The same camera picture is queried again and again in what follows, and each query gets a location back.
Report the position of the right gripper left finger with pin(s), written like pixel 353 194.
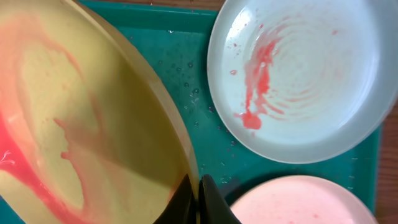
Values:
pixel 181 208

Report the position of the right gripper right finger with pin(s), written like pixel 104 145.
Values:
pixel 212 206

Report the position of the white pink plate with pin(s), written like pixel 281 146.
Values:
pixel 298 199

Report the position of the yellow-green plate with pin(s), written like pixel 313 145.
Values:
pixel 89 133

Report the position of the light blue plate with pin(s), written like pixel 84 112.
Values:
pixel 302 81

